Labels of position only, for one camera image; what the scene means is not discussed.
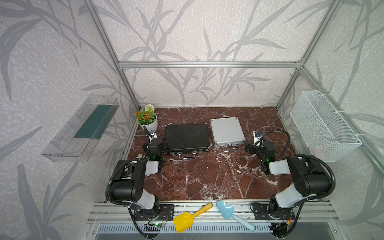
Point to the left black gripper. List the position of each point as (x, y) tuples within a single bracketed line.
[(162, 146)]

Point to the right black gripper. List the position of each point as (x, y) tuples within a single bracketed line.
[(252, 147)]

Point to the black poker case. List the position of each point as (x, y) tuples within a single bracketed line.
[(187, 138)]

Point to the silver aluminium poker case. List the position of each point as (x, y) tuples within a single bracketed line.
[(227, 134)]

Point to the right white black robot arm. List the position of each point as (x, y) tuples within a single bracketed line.
[(312, 178)]

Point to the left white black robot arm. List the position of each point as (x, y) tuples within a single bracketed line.
[(126, 184)]

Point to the potted plant red flowers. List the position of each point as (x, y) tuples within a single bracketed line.
[(147, 118)]

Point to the pink object in basket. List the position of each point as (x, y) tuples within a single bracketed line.
[(318, 151)]

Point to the light blue toy shovel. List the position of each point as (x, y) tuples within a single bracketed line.
[(227, 211)]

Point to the small circuit board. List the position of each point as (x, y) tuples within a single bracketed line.
[(156, 224)]

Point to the yellow toy shovel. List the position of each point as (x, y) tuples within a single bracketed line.
[(185, 220)]

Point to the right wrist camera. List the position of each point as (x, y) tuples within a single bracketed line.
[(257, 135)]

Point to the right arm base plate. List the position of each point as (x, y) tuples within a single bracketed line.
[(264, 211)]

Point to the white wire mesh basket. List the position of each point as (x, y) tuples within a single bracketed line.
[(321, 124)]

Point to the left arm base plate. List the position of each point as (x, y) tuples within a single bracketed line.
[(163, 212)]

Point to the clear plastic wall shelf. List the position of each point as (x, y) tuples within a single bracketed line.
[(78, 138)]

